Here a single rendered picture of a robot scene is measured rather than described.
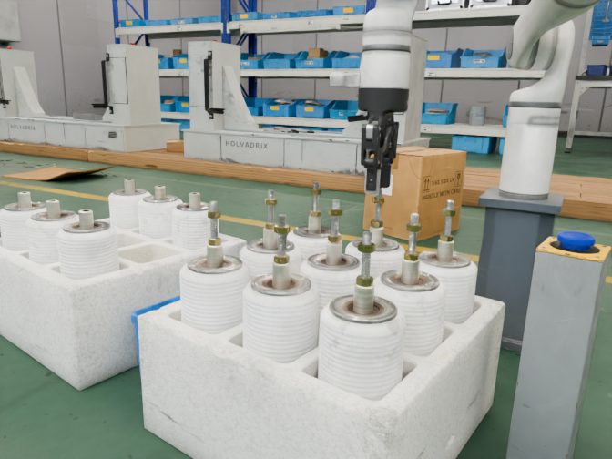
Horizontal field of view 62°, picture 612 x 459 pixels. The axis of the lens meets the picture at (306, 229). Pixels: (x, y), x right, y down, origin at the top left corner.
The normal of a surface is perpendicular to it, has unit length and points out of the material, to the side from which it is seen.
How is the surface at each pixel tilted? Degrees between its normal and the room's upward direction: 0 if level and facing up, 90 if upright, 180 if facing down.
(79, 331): 90
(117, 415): 0
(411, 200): 90
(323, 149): 90
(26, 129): 90
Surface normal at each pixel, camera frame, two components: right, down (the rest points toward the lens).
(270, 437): -0.59, 0.18
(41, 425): 0.03, -0.97
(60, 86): 0.88, 0.14
